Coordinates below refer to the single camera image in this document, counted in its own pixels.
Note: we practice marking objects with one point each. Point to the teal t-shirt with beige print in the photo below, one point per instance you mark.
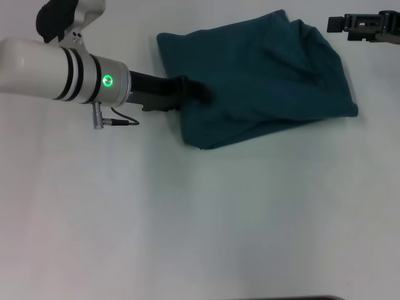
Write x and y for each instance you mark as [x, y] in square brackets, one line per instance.
[256, 84]

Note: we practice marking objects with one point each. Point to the dark curved robot chest edge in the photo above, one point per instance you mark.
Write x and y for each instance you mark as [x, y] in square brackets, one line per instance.
[307, 298]

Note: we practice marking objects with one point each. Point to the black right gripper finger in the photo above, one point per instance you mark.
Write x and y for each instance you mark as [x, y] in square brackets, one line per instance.
[343, 23]
[368, 36]

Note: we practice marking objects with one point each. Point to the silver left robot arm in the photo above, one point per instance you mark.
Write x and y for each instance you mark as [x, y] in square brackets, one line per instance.
[47, 72]

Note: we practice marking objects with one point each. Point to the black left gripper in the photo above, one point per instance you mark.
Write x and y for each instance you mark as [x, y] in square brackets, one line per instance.
[156, 90]

